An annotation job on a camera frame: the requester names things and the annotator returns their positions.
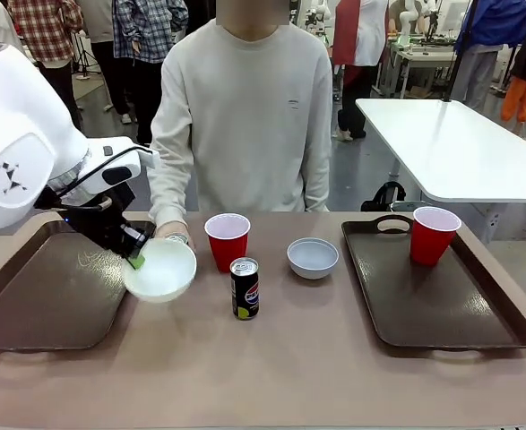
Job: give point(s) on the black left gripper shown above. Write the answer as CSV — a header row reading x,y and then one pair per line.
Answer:
x,y
106,228

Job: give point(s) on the white bowl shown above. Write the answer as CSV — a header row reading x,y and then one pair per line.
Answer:
x,y
164,277

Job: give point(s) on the red plastic cup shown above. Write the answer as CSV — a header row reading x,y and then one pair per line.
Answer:
x,y
226,251
430,246

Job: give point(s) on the grey bowl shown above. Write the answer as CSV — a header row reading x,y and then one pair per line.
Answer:
x,y
312,269

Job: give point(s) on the person's left forearm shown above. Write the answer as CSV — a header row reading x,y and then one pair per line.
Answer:
x,y
316,192

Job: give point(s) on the person's right forearm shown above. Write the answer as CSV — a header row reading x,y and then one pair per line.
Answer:
x,y
166,192

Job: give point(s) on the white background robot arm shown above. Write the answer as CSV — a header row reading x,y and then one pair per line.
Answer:
x,y
405,22

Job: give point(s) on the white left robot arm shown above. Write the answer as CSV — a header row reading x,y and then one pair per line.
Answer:
x,y
20,134

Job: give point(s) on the person's right hand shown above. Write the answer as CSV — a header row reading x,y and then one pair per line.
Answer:
x,y
170,228

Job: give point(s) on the brown serving tray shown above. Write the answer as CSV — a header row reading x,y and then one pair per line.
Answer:
x,y
43,304
446,309

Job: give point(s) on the person in beige sweater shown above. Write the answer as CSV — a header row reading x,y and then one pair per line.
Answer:
x,y
244,112

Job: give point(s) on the bystander in black trousers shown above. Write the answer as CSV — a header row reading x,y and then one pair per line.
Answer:
x,y
108,67

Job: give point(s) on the bystander in blue plaid shirt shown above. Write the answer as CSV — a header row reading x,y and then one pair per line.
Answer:
x,y
150,31

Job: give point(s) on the bystander in red plaid shirt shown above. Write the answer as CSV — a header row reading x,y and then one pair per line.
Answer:
x,y
43,27

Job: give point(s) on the black bag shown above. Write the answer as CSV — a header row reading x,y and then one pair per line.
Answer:
x,y
385,195

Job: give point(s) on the grey round metal object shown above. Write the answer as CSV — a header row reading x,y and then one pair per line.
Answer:
x,y
403,206

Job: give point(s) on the bystander in red white jacket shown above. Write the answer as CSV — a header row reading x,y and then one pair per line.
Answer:
x,y
356,36

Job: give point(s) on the grey workbench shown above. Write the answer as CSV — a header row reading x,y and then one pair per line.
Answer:
x,y
419,58

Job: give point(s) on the white table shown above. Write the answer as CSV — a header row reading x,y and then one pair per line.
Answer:
x,y
468,148

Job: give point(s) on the black pole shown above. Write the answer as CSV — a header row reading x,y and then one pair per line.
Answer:
x,y
457,58

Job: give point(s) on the bystander in orange trousers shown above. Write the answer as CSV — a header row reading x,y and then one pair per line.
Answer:
x,y
522,96

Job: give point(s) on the bystander in blue jacket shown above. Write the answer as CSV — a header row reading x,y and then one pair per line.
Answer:
x,y
491,22

